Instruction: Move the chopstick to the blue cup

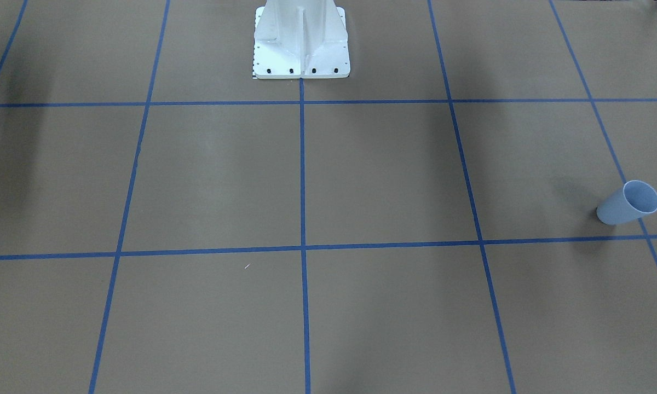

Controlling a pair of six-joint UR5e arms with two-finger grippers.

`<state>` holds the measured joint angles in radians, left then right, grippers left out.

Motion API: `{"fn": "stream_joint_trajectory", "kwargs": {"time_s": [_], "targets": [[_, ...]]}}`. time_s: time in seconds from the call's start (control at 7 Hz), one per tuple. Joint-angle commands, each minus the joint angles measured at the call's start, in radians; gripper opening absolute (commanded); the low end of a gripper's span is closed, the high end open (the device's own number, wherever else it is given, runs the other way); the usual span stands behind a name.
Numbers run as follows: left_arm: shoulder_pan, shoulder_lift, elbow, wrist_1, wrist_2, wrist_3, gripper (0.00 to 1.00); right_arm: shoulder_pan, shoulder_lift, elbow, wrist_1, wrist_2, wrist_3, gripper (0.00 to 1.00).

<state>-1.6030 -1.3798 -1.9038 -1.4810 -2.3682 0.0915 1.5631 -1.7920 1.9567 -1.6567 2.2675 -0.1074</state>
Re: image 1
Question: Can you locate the light blue plastic cup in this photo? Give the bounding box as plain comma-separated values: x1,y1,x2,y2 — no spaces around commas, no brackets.
596,179,657,226

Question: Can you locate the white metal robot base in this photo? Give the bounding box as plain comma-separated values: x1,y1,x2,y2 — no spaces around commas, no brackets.
252,1,351,79

